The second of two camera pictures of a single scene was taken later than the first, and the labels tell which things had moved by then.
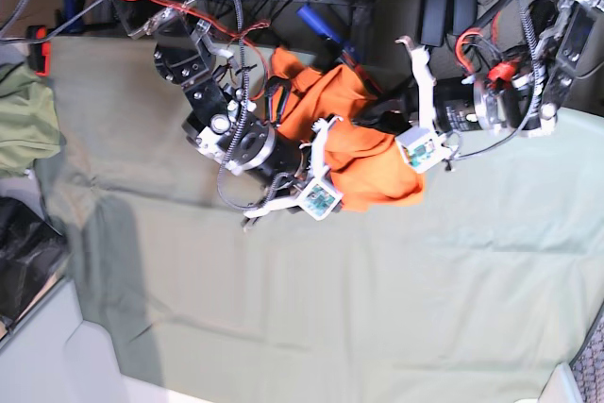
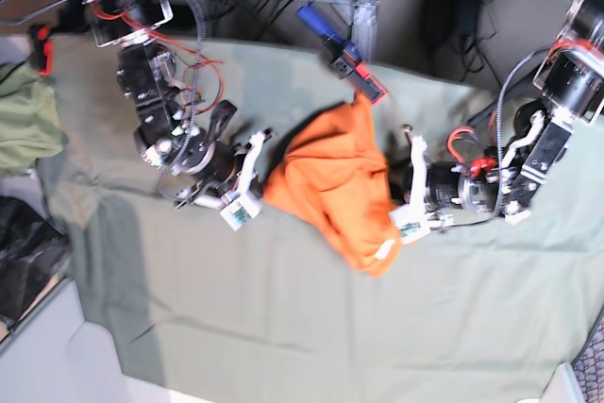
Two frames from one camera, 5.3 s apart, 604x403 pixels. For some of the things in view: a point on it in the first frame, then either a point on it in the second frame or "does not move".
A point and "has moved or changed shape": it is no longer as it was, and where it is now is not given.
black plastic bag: (33, 259) does not move
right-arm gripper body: (319, 194) -> (221, 168)
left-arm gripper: (449, 102) -> (434, 192)
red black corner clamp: (39, 56) does not move
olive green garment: (28, 121) does not move
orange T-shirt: (367, 168) has moved or changed shape
